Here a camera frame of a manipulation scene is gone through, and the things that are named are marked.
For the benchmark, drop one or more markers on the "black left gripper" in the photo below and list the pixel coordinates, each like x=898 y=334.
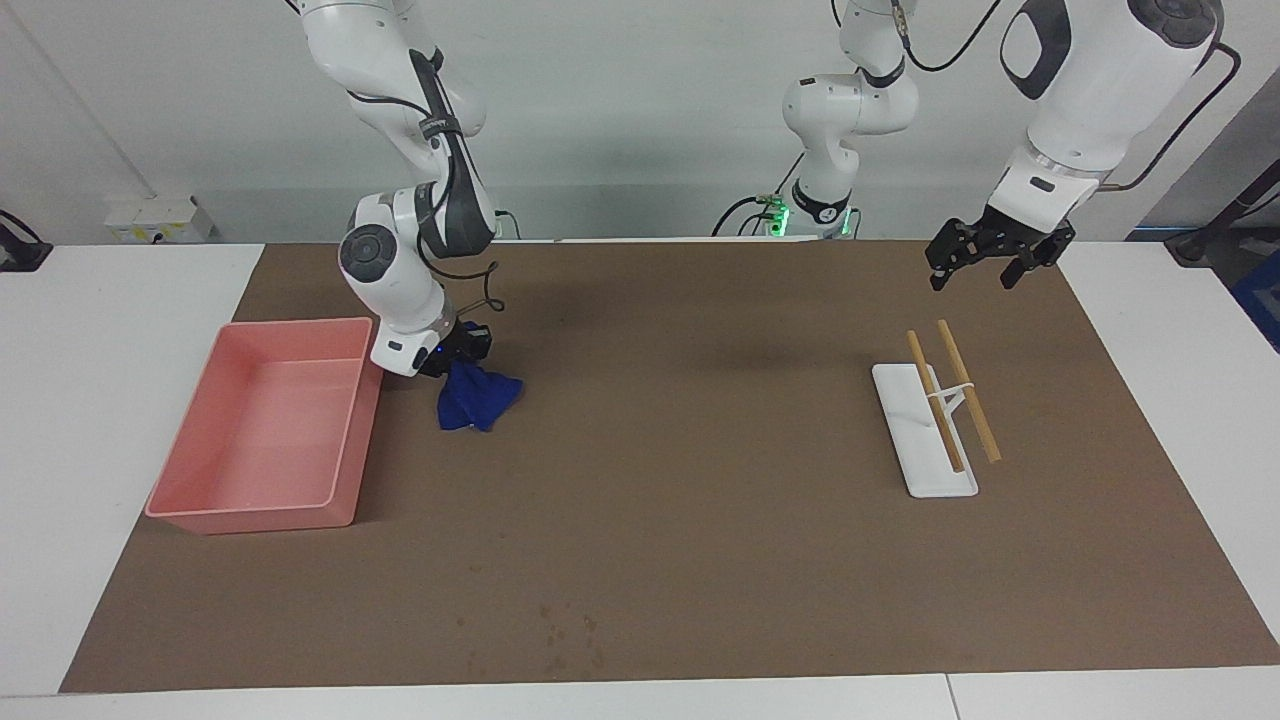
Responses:
x=1015 y=238

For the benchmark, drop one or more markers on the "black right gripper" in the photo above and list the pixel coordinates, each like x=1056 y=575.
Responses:
x=448 y=358

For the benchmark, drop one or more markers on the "blue towel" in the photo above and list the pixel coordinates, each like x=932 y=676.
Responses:
x=478 y=398

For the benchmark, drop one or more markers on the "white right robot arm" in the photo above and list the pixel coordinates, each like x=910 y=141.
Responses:
x=390 y=270

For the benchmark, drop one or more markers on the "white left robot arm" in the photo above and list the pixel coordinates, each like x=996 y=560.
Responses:
x=1090 y=100

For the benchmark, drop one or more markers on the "white towel rack tray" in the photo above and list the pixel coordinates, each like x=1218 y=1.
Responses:
x=935 y=480

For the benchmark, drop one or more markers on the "wooden rod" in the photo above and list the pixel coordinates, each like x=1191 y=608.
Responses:
x=970 y=392
x=935 y=402

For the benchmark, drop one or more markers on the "black stand leg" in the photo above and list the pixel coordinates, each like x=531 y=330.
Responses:
x=1195 y=245

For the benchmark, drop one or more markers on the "pink plastic bin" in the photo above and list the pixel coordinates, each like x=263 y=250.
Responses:
x=270 y=430

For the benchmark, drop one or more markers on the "blue crate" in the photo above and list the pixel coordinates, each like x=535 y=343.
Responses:
x=1262 y=295

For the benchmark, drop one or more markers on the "brown paper mat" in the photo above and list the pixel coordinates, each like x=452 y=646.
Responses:
x=700 y=500

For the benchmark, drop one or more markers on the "white wall socket box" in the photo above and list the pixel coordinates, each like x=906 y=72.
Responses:
x=155 y=220

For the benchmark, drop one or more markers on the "black clamp mount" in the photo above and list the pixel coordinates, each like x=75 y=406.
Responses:
x=20 y=255

